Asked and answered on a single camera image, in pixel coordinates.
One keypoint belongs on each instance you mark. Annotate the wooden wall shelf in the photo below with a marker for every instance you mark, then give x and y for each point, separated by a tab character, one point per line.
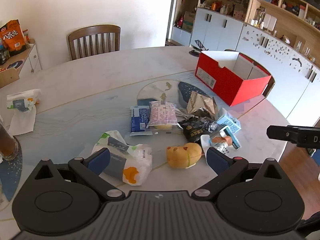
282	10

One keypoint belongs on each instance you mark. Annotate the pink bread packet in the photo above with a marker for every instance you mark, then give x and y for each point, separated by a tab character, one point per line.
161	113

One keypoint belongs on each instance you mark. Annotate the teal white small box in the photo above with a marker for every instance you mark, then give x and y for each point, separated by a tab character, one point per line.
233	140

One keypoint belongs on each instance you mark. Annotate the red bag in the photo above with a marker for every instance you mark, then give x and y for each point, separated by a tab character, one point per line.
179	22

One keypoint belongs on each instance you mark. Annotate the black snack packet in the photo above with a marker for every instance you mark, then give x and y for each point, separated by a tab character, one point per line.
193	128

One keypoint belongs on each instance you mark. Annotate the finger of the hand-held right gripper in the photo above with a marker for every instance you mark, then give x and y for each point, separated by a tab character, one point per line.
280	132

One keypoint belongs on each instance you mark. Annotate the red cardboard box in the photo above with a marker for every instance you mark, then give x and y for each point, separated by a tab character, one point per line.
217	75

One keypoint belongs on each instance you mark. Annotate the blue snack packet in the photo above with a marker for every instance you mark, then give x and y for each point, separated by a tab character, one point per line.
138	120

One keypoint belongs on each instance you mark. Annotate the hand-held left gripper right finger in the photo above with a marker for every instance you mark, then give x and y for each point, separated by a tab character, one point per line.
217	162

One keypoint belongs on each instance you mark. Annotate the brown wooden chair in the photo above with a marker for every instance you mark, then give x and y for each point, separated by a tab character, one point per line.
93	42
271	87

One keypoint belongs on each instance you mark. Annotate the yellow plush toy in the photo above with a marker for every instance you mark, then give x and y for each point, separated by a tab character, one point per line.
183	155

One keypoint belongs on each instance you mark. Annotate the orange jar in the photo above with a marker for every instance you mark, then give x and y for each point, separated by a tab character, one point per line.
216	5

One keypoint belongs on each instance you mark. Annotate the white cabinet row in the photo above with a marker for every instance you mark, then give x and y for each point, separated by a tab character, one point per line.
222	35

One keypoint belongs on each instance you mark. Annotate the brown crinkled snack packet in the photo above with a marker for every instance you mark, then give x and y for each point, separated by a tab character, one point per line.
200	103

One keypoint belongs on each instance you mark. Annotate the dark clothing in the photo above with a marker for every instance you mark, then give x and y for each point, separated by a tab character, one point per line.
312	226

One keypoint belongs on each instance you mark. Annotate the glass of brown drink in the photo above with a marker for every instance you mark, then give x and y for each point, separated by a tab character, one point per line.
8	142

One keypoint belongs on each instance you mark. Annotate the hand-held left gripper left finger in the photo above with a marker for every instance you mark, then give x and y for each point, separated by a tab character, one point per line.
98	161

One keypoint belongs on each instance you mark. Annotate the white marble desk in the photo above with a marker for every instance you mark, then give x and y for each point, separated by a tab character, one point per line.
87	80

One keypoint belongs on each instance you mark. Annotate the brown cardboard carton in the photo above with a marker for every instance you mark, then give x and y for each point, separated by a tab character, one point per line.
188	21

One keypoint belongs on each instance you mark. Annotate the black phone stand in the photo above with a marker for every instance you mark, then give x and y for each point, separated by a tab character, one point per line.
201	45

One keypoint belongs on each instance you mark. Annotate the white paper napkin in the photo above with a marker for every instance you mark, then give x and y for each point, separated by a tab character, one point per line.
22	122

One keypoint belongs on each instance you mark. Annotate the white wooden side cabinet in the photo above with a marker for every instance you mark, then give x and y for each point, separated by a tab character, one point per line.
33	57

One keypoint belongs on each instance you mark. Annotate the white packet with orange sausage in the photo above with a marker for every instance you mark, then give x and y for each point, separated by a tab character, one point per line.
216	143

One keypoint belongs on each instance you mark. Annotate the orange snack bag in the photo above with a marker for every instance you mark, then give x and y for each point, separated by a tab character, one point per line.
13	36

